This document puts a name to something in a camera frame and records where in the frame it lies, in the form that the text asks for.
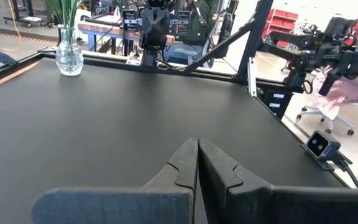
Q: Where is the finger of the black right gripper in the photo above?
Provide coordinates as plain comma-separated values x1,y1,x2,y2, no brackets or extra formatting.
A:
156,18,167,47
146,18,157,47

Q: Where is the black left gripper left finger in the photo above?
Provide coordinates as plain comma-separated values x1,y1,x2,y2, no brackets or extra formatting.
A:
31,139,198,224

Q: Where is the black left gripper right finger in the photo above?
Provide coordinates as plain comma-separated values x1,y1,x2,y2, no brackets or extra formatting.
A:
199,139,358,224

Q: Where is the clear glass vase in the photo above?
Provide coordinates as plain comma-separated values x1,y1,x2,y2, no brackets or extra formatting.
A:
55,26,85,77

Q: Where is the wooden workbench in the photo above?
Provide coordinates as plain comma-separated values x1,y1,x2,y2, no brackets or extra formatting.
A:
77,21,146,56

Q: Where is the person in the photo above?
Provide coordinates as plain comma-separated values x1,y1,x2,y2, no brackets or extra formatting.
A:
166,0,214,65

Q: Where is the black table mat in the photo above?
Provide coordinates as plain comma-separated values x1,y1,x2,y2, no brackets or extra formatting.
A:
0,57,347,224

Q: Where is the white office chair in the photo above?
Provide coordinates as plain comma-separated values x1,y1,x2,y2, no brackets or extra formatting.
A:
295,105,356,136

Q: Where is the black labelled box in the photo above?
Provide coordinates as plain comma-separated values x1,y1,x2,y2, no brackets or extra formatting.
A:
260,89,293,119

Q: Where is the pink cloth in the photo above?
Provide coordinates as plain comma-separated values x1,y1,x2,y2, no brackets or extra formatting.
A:
311,66,358,121

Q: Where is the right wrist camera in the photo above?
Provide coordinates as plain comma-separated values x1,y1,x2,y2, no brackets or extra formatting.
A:
147,0,167,9

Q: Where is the black frame strut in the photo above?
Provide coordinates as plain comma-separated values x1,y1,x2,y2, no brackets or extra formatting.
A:
183,21,256,74

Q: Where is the small black table camera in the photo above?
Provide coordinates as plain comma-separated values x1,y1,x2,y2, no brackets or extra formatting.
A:
304,130,342,163

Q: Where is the black camera cable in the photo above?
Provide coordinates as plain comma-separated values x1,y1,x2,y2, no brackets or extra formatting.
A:
330,149,358,190

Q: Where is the black frame upright post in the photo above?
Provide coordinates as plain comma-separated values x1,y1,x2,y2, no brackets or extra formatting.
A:
237,0,275,83

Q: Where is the silver metal bracket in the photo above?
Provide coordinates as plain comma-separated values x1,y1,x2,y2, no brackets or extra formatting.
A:
247,57,258,98

